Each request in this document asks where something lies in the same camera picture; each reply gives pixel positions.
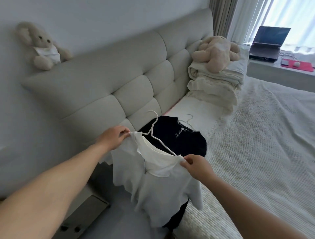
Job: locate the person's right hand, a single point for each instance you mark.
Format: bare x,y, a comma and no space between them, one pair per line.
199,168

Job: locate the person's left hand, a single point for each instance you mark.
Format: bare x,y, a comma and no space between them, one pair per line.
113,138

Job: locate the black cardigan white trim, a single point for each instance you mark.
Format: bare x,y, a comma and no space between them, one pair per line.
172,138

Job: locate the white zip polo shirt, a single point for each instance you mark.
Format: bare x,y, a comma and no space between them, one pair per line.
157,194

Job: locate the person's left forearm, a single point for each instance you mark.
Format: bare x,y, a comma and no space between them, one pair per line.
44,194

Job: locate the person's right forearm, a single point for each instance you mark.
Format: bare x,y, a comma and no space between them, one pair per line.
251,214

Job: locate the bed with white bedspread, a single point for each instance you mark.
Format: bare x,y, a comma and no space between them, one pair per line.
258,147

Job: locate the grey tufted headboard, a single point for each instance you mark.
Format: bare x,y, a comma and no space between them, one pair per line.
110,73

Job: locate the beige nightstand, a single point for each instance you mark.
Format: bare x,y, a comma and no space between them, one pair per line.
83,216

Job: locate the stack of white bedding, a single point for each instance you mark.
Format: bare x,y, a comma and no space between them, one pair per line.
216,86

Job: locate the cream teddy bear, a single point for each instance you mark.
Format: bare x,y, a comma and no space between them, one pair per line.
41,49

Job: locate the beige plush toy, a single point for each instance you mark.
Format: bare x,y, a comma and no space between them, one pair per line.
216,53

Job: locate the white bay window ledge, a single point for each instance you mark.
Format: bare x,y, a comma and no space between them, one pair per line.
270,73

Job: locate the white computer mouse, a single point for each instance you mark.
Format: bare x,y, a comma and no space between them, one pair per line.
297,64

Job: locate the black laptop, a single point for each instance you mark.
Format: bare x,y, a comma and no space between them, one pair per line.
270,37

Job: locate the beige curtain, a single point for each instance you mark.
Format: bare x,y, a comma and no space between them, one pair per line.
221,17

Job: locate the white sheer curtain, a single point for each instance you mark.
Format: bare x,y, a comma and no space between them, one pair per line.
270,12

